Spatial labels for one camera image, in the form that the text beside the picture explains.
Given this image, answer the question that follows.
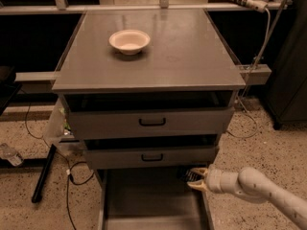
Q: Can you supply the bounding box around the black middle drawer handle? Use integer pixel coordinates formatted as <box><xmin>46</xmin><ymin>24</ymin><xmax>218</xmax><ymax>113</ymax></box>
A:
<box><xmin>141</xmin><ymin>153</ymin><xmax>164</xmax><ymax>162</ymax></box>

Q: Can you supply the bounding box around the black floor cable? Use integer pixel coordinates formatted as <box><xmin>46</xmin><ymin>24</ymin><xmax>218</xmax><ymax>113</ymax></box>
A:
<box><xmin>24</xmin><ymin>93</ymin><xmax>96</xmax><ymax>230</ymax></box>

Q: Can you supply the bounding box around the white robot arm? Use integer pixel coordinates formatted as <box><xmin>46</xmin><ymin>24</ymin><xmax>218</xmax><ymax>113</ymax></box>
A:
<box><xmin>183</xmin><ymin>166</ymin><xmax>307</xmax><ymax>230</ymax></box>

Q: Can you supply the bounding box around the grey middle drawer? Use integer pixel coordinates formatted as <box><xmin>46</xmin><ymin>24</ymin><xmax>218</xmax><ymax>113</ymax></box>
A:
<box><xmin>84</xmin><ymin>135</ymin><xmax>218</xmax><ymax>169</ymax></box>

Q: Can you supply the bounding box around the dark cabinet at right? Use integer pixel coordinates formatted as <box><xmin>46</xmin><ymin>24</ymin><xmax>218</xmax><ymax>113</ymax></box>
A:
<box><xmin>264</xmin><ymin>0</ymin><xmax>307</xmax><ymax>130</ymax></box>

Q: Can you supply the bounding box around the grey drawer cabinet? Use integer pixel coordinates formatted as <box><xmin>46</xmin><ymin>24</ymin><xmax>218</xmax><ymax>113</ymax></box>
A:
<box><xmin>52</xmin><ymin>9</ymin><xmax>247</xmax><ymax>230</ymax></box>

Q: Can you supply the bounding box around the black floor bar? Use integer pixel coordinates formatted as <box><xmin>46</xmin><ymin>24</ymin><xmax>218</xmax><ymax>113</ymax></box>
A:
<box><xmin>31</xmin><ymin>145</ymin><xmax>57</xmax><ymax>203</ymax></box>

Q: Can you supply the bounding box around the white cable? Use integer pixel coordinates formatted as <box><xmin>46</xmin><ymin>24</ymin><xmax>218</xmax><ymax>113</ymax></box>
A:
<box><xmin>225</xmin><ymin>7</ymin><xmax>272</xmax><ymax>140</ymax></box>

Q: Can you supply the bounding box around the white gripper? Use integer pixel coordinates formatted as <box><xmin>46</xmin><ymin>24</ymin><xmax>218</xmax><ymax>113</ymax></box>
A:
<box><xmin>187</xmin><ymin>168</ymin><xmax>240</xmax><ymax>195</ymax></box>

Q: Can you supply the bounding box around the black top drawer handle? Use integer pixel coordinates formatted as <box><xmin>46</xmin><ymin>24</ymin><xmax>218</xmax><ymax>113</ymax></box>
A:
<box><xmin>138</xmin><ymin>118</ymin><xmax>166</xmax><ymax>127</ymax></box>

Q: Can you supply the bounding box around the black object at left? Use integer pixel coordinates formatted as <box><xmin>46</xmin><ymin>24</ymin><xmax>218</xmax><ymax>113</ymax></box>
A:
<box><xmin>0</xmin><ymin>65</ymin><xmax>22</xmax><ymax>115</ymax></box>

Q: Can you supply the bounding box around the clear plastic water bottle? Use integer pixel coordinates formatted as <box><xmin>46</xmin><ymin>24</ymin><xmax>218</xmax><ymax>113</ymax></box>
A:
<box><xmin>0</xmin><ymin>143</ymin><xmax>24</xmax><ymax>167</ymax></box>

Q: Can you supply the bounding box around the grey top drawer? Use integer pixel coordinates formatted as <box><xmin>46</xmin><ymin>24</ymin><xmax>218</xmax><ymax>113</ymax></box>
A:
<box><xmin>64</xmin><ymin>91</ymin><xmax>234</xmax><ymax>140</ymax></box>

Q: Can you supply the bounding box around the clear plastic bag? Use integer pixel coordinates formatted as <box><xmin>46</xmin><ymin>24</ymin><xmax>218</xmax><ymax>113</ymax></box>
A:
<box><xmin>43</xmin><ymin>100</ymin><xmax>83</xmax><ymax>155</ymax></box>

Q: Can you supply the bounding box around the grey open bottom drawer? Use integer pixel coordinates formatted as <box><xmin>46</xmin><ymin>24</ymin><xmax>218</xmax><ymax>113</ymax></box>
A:
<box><xmin>98</xmin><ymin>167</ymin><xmax>213</xmax><ymax>230</ymax></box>

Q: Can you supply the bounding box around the black drawer handle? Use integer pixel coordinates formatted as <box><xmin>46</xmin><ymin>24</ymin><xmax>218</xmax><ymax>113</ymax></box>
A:
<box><xmin>141</xmin><ymin>153</ymin><xmax>164</xmax><ymax>162</ymax></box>
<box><xmin>138</xmin><ymin>118</ymin><xmax>166</xmax><ymax>127</ymax></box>

